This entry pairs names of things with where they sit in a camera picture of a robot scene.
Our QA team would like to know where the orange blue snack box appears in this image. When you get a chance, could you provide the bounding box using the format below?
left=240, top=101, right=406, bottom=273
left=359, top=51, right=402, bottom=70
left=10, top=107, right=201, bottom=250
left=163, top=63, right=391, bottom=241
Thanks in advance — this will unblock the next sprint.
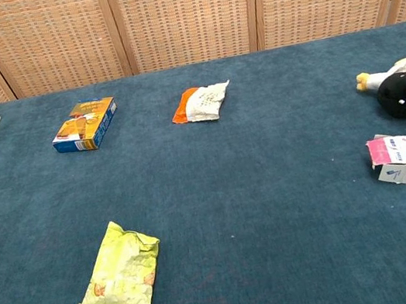
left=46, top=95, right=125, bottom=157

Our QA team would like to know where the black white plush toy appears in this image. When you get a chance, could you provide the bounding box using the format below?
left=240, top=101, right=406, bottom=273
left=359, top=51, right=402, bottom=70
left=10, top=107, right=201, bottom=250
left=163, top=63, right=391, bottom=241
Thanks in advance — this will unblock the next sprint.
left=353, top=57, right=406, bottom=126

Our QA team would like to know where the orange white snack packet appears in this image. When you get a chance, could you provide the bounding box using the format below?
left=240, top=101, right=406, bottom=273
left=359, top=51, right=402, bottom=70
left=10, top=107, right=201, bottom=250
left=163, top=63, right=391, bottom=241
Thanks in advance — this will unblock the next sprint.
left=166, top=79, right=237, bottom=128

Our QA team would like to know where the blue carpet table cover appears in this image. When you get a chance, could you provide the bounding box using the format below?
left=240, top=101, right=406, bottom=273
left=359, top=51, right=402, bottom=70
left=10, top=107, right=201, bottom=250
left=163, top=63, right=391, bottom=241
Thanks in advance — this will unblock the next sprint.
left=0, top=20, right=406, bottom=304

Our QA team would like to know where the yellow-green snack bag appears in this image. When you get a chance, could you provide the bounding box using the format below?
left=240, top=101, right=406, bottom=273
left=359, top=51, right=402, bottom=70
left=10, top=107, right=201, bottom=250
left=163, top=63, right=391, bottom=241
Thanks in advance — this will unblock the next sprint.
left=64, top=212, right=171, bottom=304

